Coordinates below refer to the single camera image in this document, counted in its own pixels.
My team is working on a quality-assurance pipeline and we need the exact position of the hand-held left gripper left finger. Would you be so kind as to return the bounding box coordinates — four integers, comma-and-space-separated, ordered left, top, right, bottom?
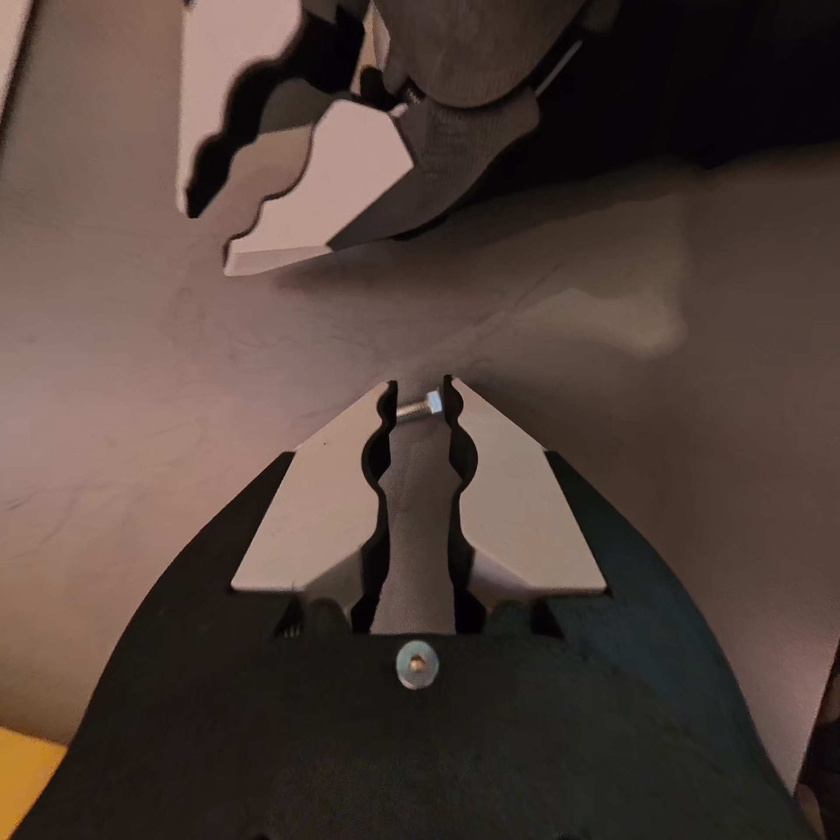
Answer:
228, 379, 400, 636

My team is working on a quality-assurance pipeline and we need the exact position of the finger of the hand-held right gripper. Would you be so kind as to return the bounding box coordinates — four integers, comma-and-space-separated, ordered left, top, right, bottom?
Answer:
177, 0, 371, 221
223, 85, 544, 278

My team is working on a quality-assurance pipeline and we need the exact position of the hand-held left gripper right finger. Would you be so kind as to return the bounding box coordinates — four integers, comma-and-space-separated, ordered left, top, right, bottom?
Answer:
443, 374, 608, 636

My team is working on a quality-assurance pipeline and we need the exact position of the silver hex bolt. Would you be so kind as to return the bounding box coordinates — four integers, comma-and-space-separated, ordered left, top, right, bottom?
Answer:
395, 390, 448, 426

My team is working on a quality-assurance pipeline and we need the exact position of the yellow plastic bin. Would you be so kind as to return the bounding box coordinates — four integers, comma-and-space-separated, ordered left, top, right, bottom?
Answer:
0, 725, 71, 840

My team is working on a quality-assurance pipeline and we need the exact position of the person's right forearm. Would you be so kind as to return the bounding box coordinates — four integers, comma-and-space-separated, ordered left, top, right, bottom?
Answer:
453, 0, 840, 221

